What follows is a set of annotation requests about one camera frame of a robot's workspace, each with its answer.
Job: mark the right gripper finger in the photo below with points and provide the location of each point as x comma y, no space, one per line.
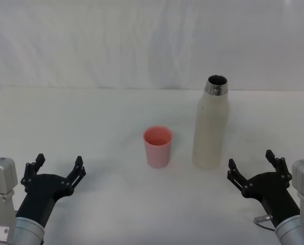
237,177
280,167

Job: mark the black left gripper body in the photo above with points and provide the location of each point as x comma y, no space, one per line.
42,189

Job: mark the white table cloth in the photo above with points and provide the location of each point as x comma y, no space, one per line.
116,209

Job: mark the white curtain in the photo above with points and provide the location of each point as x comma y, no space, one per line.
90,38

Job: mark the pink cup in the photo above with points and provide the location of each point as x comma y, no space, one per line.
158,155

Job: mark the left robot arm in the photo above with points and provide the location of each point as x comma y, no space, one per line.
1,176

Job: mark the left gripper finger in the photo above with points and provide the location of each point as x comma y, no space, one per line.
76,174
31,169

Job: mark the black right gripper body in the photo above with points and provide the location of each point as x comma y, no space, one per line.
271,191

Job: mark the cream vacuum bottle steel neck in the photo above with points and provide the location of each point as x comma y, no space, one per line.
210,132

